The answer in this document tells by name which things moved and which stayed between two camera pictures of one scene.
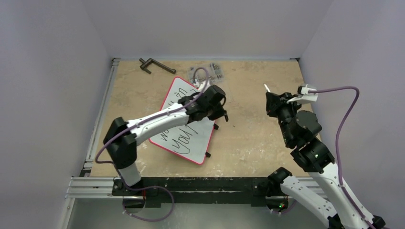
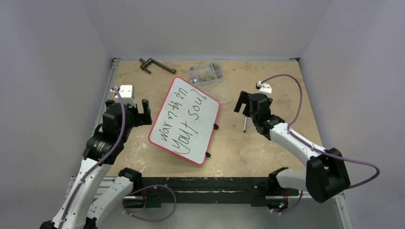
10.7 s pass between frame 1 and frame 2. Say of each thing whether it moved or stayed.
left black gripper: moved
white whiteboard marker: moved
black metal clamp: stayed
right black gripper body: moved
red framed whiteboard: stayed
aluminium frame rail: stayed
